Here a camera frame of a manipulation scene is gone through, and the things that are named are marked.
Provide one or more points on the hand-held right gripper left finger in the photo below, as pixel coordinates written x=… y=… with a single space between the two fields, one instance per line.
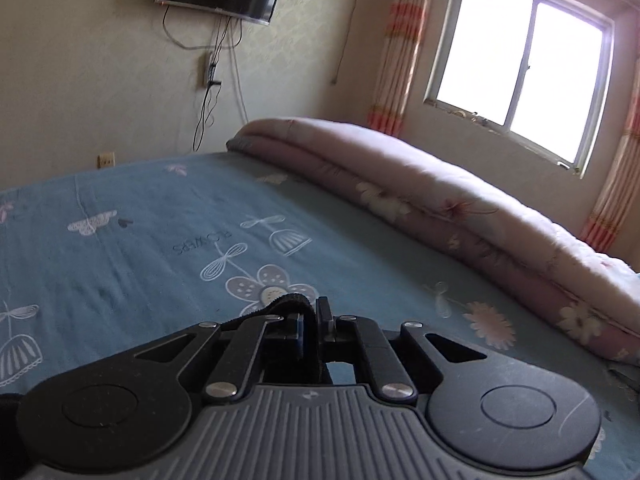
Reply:
x=299 y=332

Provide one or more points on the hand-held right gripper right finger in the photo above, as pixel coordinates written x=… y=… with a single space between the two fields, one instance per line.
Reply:
x=325 y=320

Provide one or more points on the blue floral bed sheet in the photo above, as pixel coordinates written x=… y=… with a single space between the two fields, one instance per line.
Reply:
x=150 y=260

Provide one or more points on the pink floral quilt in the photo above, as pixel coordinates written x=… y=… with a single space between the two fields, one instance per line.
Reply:
x=425 y=185

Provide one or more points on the pink striped curtain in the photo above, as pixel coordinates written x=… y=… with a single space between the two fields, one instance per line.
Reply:
x=400 y=60
x=615 y=200

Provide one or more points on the power strip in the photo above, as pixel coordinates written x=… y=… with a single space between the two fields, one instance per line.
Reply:
x=210 y=67

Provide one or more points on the window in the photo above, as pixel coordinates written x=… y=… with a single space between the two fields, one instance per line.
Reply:
x=500 y=50

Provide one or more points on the beige wall outlet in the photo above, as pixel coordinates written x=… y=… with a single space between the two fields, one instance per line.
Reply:
x=106 y=160

